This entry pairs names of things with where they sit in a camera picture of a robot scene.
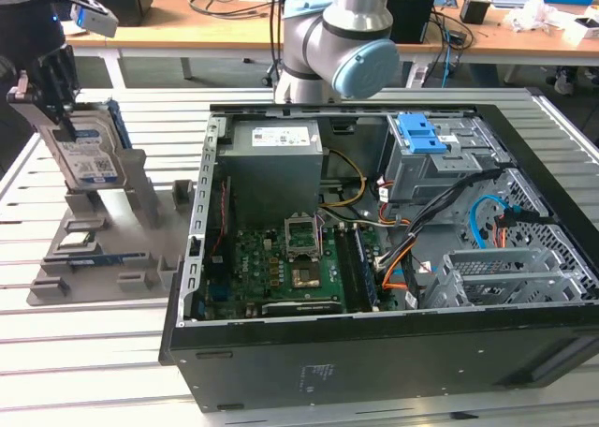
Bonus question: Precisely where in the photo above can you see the orange wire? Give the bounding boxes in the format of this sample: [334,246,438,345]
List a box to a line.
[381,246,417,291]

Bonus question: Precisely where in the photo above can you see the yellow wire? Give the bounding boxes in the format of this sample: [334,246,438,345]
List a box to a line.
[322,150,369,208]

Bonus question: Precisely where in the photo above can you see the light blue wire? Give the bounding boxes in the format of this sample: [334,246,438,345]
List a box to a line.
[470,196,520,250]

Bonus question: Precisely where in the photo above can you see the black cable bundle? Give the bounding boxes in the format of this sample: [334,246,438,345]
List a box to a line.
[402,169,511,259]

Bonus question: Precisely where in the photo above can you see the grey metal disk bay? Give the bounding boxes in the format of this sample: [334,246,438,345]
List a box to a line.
[423,246,586,309]

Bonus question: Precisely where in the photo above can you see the RAM stick in slot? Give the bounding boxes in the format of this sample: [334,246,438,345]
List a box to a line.
[354,225,379,309]

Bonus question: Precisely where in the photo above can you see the wooden desk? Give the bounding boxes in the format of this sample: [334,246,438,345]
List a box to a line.
[63,0,286,91]
[392,0,599,84]

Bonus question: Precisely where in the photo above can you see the hard disk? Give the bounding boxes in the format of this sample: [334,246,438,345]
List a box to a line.
[36,97,133,187]

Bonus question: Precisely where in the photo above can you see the grey parts rack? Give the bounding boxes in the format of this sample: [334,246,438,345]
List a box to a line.
[25,148,196,309]

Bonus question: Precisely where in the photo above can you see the black RAM slot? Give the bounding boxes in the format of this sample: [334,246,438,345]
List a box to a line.
[335,228,362,314]

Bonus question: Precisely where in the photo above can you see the black open PC case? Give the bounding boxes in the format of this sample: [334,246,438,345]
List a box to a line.
[158,101,599,414]

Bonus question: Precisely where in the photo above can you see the grey metal drive cage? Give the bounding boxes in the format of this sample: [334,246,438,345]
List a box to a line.
[381,115,510,203]

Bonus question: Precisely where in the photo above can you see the blue RAM stick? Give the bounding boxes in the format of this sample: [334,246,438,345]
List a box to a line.
[67,253,130,266]

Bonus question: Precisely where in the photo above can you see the green motherboard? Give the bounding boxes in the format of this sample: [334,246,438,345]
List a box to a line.
[205,225,380,318]

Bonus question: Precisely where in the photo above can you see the black graphics card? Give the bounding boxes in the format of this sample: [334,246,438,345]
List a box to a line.
[261,298,345,317]

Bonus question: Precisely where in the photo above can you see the metal socket cover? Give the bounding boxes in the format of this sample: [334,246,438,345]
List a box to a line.
[284,215,324,259]

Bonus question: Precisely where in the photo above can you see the silver CPU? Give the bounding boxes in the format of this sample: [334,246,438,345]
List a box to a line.
[60,232,95,247]

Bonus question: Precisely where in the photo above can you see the grey wire bundle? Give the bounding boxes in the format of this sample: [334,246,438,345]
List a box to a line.
[327,209,413,229]

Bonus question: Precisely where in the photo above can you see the small black container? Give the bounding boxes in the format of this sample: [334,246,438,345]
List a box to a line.
[460,0,490,24]

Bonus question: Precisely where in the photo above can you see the black computer tower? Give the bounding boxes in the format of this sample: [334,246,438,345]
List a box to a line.
[387,0,436,44]

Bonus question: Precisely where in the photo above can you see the blue drive latch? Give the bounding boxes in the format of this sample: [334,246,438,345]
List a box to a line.
[395,111,446,155]

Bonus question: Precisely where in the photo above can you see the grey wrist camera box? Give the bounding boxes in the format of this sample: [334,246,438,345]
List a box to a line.
[69,3,119,38]

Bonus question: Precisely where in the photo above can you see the large black box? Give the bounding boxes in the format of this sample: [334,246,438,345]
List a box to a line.
[95,0,153,27]

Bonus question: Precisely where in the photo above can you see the white plastic bag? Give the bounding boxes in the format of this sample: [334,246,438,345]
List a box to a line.
[503,0,577,33]

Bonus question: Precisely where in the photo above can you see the black cables on desk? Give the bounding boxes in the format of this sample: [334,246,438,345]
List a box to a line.
[184,0,282,17]

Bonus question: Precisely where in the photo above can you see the grey power supply unit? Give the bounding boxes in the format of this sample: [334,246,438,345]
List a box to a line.
[217,120,327,231]

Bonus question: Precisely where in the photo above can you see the CPU socket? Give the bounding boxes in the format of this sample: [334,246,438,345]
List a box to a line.
[290,265,322,290]

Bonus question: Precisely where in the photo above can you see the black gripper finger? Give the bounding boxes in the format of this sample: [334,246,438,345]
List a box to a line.
[28,45,80,142]

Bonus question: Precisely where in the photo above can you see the hanging blue cable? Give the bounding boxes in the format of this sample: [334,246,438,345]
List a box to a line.
[442,28,462,89]

